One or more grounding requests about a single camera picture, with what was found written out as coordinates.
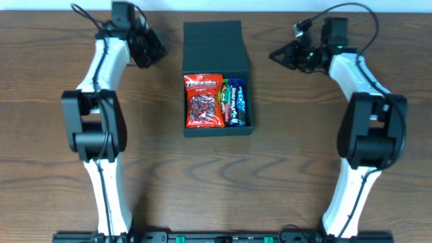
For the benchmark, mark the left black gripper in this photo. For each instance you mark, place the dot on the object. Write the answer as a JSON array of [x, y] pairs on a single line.
[[148, 47]]

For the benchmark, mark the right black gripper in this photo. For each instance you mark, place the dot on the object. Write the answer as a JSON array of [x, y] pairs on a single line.
[[296, 57]]

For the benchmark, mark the blue Oreo cookie pack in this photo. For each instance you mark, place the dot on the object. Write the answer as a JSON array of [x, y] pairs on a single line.
[[241, 105]]

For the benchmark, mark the purple Dairy Milk bar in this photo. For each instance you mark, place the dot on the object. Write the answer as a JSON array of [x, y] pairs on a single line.
[[234, 84]]

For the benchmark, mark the dark green box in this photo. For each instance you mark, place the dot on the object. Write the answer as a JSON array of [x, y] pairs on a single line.
[[218, 48]]

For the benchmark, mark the green snack bar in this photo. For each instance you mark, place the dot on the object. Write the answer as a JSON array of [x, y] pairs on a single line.
[[225, 98]]

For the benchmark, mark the red Hacks candy bag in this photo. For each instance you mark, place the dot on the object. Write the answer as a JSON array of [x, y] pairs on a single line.
[[203, 105]]

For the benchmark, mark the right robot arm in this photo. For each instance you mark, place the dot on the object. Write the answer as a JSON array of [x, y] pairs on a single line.
[[370, 139]]

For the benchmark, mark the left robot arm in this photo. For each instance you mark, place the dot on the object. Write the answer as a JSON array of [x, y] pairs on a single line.
[[95, 126]]

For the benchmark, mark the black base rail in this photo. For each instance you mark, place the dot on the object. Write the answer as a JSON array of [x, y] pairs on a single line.
[[164, 237]]

